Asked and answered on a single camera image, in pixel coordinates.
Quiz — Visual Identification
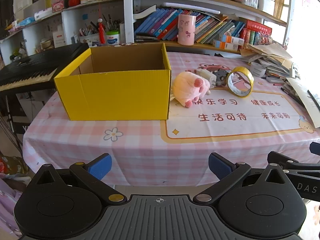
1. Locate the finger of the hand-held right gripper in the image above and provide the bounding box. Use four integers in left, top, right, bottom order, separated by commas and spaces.
309, 141, 320, 156
267, 151, 320, 172

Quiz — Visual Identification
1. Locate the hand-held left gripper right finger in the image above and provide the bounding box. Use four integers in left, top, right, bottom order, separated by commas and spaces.
194, 152, 295, 205

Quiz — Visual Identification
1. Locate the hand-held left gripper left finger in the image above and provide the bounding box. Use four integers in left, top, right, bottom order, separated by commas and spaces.
25, 153, 128, 207

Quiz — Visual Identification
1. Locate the yellow tape roll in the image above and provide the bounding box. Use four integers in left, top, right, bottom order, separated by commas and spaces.
226, 67, 255, 98

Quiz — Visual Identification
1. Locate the yellow cardboard box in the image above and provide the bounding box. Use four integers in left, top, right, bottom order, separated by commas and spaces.
54, 42, 172, 121

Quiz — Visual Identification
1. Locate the pink plush toy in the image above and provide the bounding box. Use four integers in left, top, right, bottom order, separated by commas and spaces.
173, 71, 212, 108

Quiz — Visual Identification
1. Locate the large white power adapter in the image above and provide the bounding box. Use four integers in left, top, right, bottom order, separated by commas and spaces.
201, 70, 217, 89

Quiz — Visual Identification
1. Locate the dark grey round gadget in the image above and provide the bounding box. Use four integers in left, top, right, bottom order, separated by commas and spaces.
214, 69, 230, 87

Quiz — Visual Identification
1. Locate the white paper sheet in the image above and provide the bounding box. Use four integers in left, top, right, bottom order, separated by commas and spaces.
286, 77, 320, 128

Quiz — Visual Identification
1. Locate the black pen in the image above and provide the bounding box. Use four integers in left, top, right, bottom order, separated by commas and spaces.
280, 87, 304, 105

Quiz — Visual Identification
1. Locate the grey tape roll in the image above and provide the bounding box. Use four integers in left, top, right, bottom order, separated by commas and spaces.
250, 62, 267, 78

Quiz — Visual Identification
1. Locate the black keyboard stand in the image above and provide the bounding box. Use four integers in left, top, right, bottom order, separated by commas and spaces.
0, 90, 33, 155

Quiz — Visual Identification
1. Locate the pile of papers and books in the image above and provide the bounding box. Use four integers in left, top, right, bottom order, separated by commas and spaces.
240, 42, 300, 80

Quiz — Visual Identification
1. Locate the colourful trinket bundle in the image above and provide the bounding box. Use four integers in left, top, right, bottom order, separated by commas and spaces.
254, 31, 273, 46

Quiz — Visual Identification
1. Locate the black electronic keyboard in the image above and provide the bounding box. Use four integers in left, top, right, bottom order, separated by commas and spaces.
0, 43, 90, 92

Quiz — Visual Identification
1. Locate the white cup of pens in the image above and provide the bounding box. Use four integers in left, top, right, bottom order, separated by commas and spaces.
79, 34, 100, 47

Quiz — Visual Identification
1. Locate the white jar green lid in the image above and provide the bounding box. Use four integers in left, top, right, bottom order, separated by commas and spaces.
105, 31, 121, 46

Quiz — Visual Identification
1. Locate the red thick dictionary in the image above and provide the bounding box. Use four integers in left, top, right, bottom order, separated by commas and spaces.
244, 20, 272, 47

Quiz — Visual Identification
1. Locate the red tassel ornament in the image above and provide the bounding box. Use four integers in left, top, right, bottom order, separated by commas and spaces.
97, 17, 107, 45

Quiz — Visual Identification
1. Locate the black pencil case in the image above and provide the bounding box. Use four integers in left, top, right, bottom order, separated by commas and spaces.
135, 35, 159, 43

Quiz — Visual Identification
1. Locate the white box red label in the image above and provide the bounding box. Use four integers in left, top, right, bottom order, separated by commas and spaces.
53, 24, 67, 48

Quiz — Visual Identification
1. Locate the pink printed cup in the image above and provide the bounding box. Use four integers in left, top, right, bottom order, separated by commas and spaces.
177, 14, 196, 46

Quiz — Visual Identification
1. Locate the bamboo slip roll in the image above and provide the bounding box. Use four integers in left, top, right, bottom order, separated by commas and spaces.
274, 0, 287, 18

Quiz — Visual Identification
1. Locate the white pen holder box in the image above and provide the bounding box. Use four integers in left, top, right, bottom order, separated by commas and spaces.
257, 0, 275, 15

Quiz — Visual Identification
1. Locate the white bookshelf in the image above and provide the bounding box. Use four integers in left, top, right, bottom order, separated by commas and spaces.
0, 0, 295, 64

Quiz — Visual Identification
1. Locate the row of colourful books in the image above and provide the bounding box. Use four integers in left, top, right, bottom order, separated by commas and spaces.
134, 7, 247, 44

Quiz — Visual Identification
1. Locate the white light bar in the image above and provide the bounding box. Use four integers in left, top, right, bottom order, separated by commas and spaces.
164, 2, 220, 15

